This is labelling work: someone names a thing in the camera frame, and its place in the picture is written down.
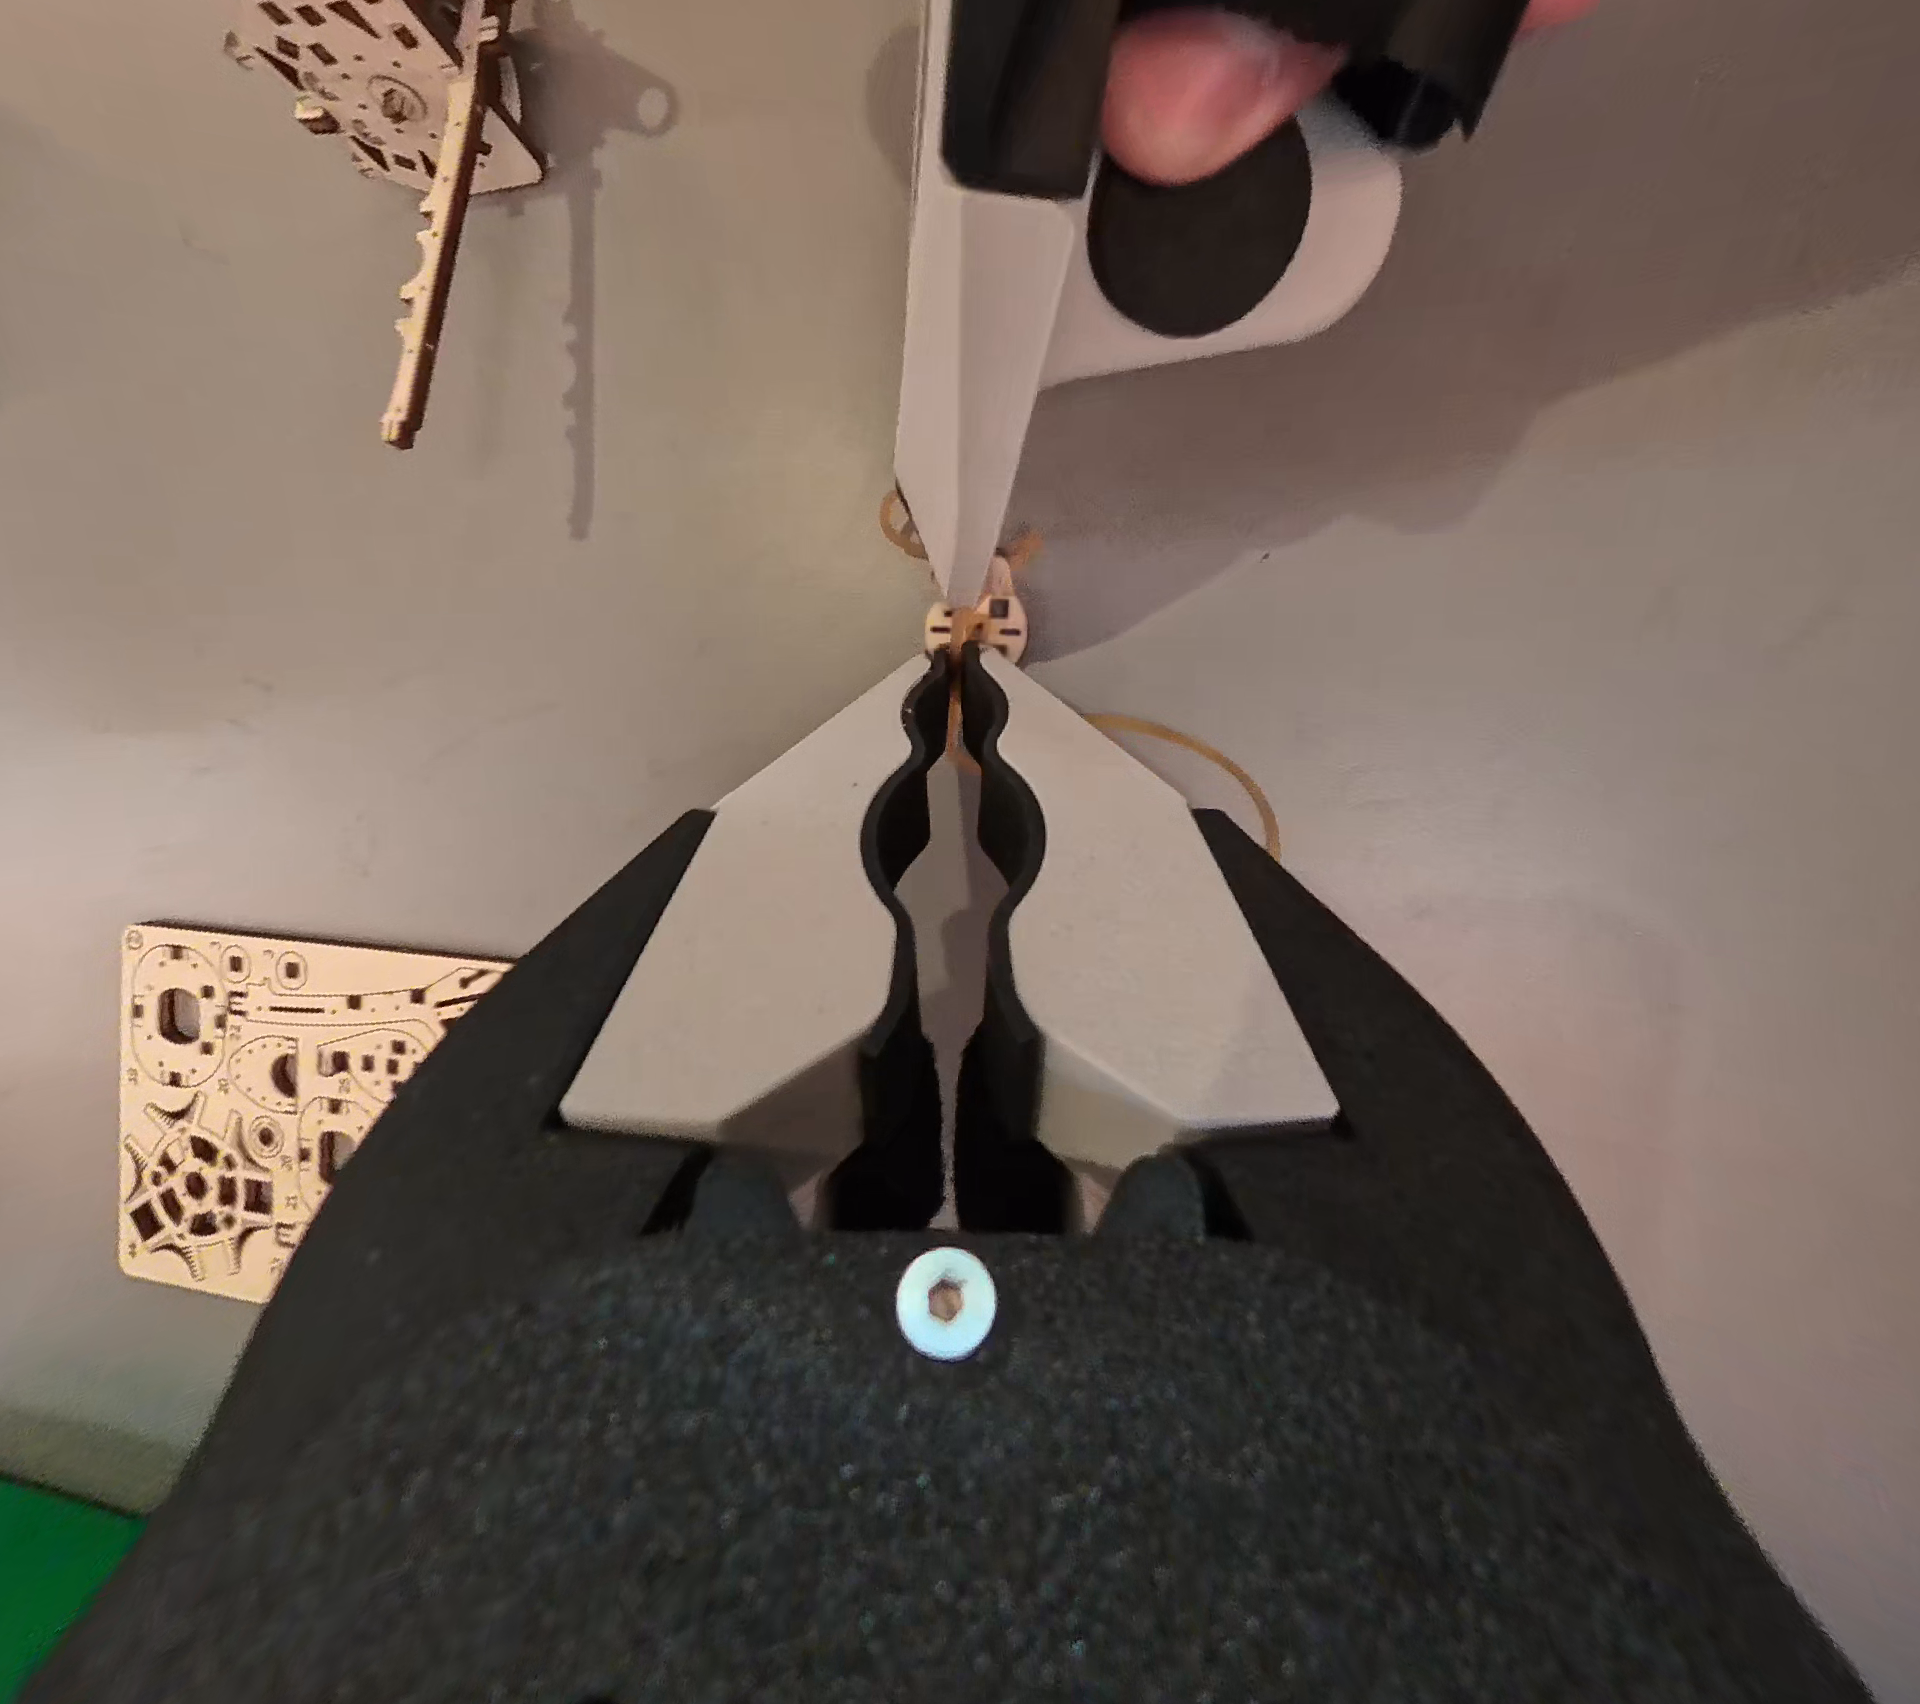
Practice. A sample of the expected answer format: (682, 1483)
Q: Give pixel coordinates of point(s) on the small round wooden part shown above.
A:
(1008, 632)

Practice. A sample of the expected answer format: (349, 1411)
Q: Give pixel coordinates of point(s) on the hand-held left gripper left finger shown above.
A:
(751, 954)

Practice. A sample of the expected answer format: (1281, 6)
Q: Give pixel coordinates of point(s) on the tan rubber band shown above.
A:
(960, 722)

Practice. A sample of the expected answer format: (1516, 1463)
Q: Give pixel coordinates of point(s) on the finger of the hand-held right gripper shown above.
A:
(969, 355)

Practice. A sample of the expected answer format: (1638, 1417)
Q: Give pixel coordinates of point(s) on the green mat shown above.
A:
(60, 1584)

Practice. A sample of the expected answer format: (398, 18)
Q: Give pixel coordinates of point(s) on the wooden parts sheet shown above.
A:
(194, 1134)

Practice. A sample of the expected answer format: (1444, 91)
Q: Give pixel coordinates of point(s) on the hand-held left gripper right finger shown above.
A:
(1154, 954)

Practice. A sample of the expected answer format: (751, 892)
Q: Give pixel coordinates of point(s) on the wooden mechanical model with lever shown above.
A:
(374, 8)

